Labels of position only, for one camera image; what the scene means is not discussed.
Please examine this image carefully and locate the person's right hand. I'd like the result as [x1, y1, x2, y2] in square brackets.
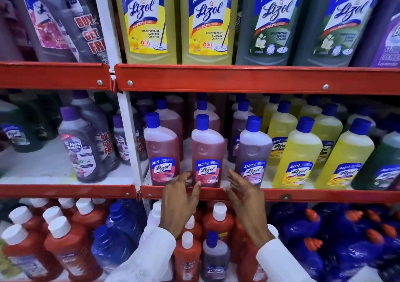
[223, 169, 272, 234]

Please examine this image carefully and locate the person's left hand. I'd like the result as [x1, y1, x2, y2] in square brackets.
[159, 171, 202, 238]

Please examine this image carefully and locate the pink floor cleaner bottle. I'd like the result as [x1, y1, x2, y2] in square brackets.
[191, 114, 226, 188]

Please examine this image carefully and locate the person's left forearm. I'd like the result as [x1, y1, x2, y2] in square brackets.
[105, 226, 177, 282]

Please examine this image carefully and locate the person's right forearm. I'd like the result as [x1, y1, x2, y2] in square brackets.
[250, 226, 317, 282]

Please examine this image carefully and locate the group of red white-capped bottles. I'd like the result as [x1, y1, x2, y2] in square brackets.
[173, 201, 279, 282]
[0, 197, 109, 282]

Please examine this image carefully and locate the white bottle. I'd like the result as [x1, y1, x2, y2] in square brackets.
[147, 201, 162, 228]

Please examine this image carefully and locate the purple cleaner bottle blue cap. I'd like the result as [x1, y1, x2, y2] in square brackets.
[231, 93, 250, 112]
[235, 115, 273, 187]
[228, 100, 255, 163]

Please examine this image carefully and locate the row of pink cleaner bottles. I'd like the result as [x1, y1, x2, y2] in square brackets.
[134, 93, 221, 186]

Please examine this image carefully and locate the small purple bottle blue cap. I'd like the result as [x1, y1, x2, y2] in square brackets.
[201, 231, 231, 282]

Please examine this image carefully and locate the grey cleaner bottle purple cap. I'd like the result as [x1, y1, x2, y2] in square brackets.
[133, 107, 148, 162]
[112, 114, 131, 165]
[58, 106, 108, 184]

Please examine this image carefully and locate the row of yellow cleaner bottles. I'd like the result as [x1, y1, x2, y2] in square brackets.
[259, 94, 375, 190]

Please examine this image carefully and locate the grey bottle red promo tag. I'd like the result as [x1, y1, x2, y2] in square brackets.
[71, 90, 119, 171]

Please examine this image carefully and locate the group of blue orange-capped bottles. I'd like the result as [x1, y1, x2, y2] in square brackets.
[269, 202, 400, 282]

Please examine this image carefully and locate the dark green bottle blue label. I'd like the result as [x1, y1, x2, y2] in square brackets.
[0, 99, 44, 153]
[9, 91, 61, 142]

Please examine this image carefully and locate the large yellow cleaner bottle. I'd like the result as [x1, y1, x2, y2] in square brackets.
[112, 0, 178, 65]
[180, 0, 241, 65]

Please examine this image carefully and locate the large green cleaner bottle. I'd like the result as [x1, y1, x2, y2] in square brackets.
[292, 0, 388, 67]
[236, 0, 310, 66]

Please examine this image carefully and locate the large grey bottle promo tag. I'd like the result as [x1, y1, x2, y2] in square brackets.
[28, 0, 110, 65]

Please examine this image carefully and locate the large purple cleaner bottle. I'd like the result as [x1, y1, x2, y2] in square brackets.
[351, 0, 400, 68]

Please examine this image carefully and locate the large grey cleaner bottle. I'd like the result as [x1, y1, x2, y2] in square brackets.
[5, 0, 79, 63]

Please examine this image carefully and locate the red shelf rail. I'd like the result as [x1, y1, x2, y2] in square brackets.
[0, 184, 137, 199]
[0, 61, 112, 91]
[140, 185, 400, 204]
[114, 64, 400, 95]

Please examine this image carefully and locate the white shelf upright post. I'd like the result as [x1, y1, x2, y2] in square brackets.
[91, 0, 151, 217]

